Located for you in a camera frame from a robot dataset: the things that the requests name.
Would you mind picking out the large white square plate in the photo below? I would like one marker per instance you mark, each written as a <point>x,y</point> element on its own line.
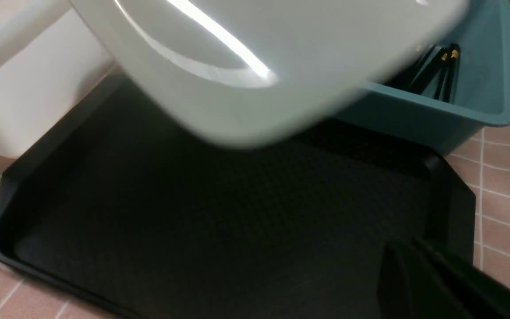
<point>248,73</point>

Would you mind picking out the large white plastic bin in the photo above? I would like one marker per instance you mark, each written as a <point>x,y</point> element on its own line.
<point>49,60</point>

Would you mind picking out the black plastic serving tray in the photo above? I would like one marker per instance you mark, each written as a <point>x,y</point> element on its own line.
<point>120,206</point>

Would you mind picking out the black chopsticks bundle in bin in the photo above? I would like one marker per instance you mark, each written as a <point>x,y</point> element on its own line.
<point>434,70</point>

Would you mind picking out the blue plastic chopstick bin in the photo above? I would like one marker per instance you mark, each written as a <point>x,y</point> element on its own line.
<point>481,90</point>

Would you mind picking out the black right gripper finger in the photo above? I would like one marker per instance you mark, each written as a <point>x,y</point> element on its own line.
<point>420,280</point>

